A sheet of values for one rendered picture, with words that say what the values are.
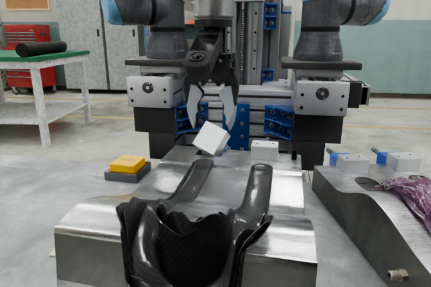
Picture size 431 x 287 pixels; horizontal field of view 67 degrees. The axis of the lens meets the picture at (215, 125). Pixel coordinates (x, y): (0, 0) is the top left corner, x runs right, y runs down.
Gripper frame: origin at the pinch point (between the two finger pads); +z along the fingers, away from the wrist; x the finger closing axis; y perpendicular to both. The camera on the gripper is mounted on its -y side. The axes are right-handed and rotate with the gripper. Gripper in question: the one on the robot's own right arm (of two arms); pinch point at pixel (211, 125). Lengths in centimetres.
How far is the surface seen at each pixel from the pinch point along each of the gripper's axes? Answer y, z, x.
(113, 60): 475, 34, 288
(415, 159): 6.7, 6.5, -40.0
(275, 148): -2.5, 2.9, -12.8
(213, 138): -1.6, 2.2, -0.9
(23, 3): 490, -65, 469
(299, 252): -34.3, 1.1, -16.0
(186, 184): -13.3, 6.4, 1.0
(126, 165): 1.1, 10.9, 19.6
